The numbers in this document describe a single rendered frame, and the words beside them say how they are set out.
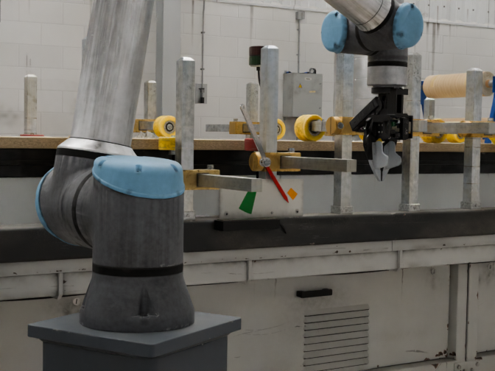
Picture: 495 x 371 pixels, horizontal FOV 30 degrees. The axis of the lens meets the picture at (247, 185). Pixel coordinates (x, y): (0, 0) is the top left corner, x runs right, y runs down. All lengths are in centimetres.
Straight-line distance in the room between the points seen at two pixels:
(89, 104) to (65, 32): 810
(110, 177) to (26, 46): 817
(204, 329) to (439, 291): 179
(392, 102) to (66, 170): 79
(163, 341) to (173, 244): 17
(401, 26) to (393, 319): 141
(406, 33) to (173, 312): 77
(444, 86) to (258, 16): 231
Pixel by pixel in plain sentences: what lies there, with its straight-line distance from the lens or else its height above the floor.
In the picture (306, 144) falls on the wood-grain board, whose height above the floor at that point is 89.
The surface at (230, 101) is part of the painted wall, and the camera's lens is 1045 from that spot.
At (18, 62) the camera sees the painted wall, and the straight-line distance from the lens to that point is 959.
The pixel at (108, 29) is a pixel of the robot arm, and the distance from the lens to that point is 168.
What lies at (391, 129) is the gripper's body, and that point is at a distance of 209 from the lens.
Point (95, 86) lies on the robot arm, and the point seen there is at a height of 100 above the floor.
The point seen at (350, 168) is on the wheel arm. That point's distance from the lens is 222.
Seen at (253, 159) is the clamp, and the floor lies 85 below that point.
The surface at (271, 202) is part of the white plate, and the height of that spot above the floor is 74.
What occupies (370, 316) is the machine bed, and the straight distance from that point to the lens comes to 302.
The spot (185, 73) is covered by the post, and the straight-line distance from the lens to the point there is 231.
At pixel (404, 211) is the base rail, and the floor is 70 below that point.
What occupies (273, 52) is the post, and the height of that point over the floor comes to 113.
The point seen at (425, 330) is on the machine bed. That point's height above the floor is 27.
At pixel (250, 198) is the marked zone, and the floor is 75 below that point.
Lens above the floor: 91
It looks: 3 degrees down
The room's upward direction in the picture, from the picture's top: 1 degrees clockwise
